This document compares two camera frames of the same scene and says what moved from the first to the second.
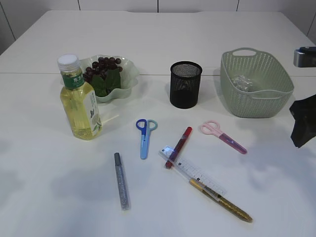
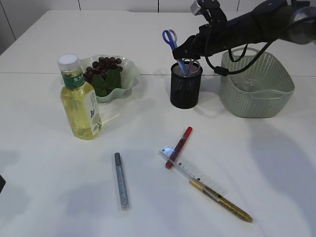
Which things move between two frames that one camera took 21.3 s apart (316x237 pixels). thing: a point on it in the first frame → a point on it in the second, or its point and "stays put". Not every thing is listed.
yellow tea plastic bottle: x=80 y=104 stays put
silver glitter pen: x=119 y=171 stays put
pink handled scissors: x=213 y=127 → x=191 y=71
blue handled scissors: x=145 y=127 → x=167 y=38
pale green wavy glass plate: x=129 y=76 stays put
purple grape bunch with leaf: x=104 y=75 stays put
